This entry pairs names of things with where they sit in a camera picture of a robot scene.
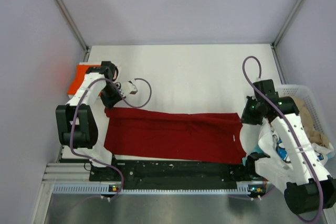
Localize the aluminium frame post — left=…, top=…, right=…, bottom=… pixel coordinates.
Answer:
left=54, top=0, right=89, bottom=52
left=271, top=0, right=306, bottom=50

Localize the dark red t shirt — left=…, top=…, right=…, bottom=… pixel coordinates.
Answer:
left=104, top=108, right=246, bottom=165

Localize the grey slotted cable duct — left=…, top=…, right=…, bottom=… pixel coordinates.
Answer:
left=52, top=184, right=265, bottom=195

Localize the white flower print t shirt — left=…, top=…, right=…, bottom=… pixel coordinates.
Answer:
left=239, top=123, right=332, bottom=193

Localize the teal t shirt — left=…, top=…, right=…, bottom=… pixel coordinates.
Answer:
left=242, top=152, right=260, bottom=167

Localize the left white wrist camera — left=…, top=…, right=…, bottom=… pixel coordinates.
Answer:
left=115, top=79, right=138, bottom=98

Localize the folded orange t shirt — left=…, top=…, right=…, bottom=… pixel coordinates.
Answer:
left=66, top=63, right=102, bottom=97

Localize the left aluminium frame post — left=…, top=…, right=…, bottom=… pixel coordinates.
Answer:
left=54, top=0, right=89, bottom=52

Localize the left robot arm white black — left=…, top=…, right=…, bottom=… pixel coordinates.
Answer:
left=56, top=61, right=122, bottom=180

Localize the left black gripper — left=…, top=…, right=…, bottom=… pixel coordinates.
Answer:
left=99, top=83, right=125, bottom=110

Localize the folded white t shirt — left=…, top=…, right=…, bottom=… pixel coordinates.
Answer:
left=68, top=62, right=122, bottom=102

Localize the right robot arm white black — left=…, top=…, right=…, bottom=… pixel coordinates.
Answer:
left=240, top=79, right=335, bottom=215

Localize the white plastic laundry basket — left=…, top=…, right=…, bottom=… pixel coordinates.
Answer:
left=275, top=84, right=331, bottom=136

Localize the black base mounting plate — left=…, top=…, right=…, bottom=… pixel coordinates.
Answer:
left=89, top=160, right=263, bottom=189

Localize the beige t shirt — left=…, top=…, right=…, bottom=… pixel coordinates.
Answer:
left=291, top=97, right=330, bottom=148

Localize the right aluminium frame post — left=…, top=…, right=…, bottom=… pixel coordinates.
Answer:
left=271, top=0, right=306, bottom=50

